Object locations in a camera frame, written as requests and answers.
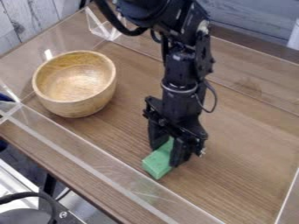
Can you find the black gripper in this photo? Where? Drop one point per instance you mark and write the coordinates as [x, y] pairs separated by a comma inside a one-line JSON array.
[[174, 118]]

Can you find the green rectangular block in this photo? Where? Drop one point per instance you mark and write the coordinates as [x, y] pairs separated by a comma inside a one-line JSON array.
[[157, 162]]

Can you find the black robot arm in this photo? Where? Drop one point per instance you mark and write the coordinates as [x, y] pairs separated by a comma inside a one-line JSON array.
[[181, 27]]

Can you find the brown wooden bowl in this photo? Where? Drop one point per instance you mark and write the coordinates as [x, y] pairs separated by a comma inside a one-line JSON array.
[[76, 83]]

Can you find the black table leg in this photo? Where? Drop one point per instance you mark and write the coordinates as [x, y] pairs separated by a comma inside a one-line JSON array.
[[50, 184]]

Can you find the clear acrylic barrier wall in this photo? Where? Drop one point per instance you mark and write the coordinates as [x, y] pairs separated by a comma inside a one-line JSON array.
[[244, 182]]

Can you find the black metal bracket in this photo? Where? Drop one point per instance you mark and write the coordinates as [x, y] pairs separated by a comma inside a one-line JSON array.
[[55, 213]]

